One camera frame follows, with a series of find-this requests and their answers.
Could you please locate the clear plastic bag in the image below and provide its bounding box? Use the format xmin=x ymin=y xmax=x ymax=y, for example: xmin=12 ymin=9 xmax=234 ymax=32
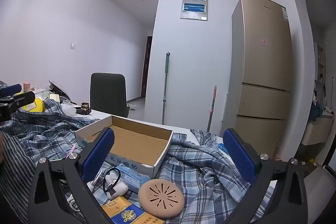
xmin=61 ymin=100 xmax=79 ymax=115

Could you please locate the round beige powder puff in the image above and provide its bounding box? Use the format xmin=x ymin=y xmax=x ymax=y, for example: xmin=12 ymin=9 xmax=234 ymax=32
xmin=138 ymin=179 xmax=185 ymax=219

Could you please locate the grey electrical panel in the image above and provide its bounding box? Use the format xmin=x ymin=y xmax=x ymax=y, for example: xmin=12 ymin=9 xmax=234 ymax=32
xmin=180 ymin=0 xmax=209 ymax=22

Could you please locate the green handled mop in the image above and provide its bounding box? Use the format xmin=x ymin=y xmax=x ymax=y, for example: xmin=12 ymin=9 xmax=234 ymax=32
xmin=161 ymin=52 xmax=171 ymax=125

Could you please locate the white wall shelf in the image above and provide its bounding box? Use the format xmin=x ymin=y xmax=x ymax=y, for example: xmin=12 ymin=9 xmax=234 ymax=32
xmin=314 ymin=42 xmax=326 ymax=83

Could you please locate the yellow and blue cigarette pack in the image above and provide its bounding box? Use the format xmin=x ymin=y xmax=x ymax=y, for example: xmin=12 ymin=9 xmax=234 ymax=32
xmin=101 ymin=196 xmax=164 ymax=224

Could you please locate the dark striped cloth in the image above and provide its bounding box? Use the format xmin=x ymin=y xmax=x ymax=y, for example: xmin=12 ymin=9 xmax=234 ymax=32
xmin=0 ymin=132 xmax=37 ymax=224

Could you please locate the black hair tie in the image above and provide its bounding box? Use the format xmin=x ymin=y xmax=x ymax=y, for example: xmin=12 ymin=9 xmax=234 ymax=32
xmin=102 ymin=168 xmax=122 ymax=194

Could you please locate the blue hanging cloth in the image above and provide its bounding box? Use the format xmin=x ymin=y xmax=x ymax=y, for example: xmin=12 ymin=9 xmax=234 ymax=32
xmin=310 ymin=102 xmax=323 ymax=122

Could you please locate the cardboard box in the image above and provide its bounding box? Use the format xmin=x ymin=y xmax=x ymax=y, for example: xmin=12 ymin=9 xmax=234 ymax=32
xmin=75 ymin=115 xmax=174 ymax=178

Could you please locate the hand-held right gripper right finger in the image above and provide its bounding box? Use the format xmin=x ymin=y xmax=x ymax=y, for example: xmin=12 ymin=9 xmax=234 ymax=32
xmin=223 ymin=128 xmax=307 ymax=224

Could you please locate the gold refrigerator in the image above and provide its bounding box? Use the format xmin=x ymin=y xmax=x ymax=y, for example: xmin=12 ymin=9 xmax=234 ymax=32
xmin=220 ymin=0 xmax=293 ymax=161

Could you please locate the beige wall cabinet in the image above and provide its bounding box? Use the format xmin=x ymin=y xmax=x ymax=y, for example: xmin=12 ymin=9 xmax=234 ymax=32
xmin=301 ymin=114 xmax=335 ymax=146

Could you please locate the yellow packet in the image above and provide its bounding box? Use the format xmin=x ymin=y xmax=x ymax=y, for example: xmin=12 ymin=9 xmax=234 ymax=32
xmin=22 ymin=98 xmax=45 ymax=112

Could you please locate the grey and black bag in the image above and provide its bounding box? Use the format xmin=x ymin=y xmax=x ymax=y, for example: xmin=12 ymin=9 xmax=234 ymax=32
xmin=47 ymin=80 xmax=70 ymax=102

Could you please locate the white cable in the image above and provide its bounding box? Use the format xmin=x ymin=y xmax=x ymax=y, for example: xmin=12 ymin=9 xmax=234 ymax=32
xmin=67 ymin=194 xmax=82 ymax=212

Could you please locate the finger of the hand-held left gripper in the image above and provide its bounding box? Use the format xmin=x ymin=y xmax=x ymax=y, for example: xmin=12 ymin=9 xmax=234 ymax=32
xmin=0 ymin=91 xmax=36 ymax=112
xmin=0 ymin=84 xmax=22 ymax=98

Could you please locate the pink handled mop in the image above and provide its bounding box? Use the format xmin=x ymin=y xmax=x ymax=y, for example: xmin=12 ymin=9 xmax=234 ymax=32
xmin=206 ymin=85 xmax=217 ymax=132

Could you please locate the black office chair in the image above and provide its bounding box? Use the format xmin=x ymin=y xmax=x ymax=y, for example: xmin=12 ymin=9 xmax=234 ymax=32
xmin=90 ymin=72 xmax=130 ymax=118

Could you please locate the dark wooden door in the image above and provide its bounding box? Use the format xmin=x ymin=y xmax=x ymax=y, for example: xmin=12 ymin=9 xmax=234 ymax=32
xmin=141 ymin=36 xmax=153 ymax=98

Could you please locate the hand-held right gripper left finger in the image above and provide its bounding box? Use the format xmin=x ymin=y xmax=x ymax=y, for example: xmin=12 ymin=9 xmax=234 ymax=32
xmin=28 ymin=127 xmax=115 ymax=224

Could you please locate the light blue tissue pack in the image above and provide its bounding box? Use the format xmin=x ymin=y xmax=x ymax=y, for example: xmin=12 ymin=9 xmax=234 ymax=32
xmin=115 ymin=163 xmax=151 ymax=191

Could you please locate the blue plaid shirt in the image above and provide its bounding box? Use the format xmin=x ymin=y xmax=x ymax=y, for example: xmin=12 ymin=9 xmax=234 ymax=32
xmin=0 ymin=99 xmax=279 ymax=224

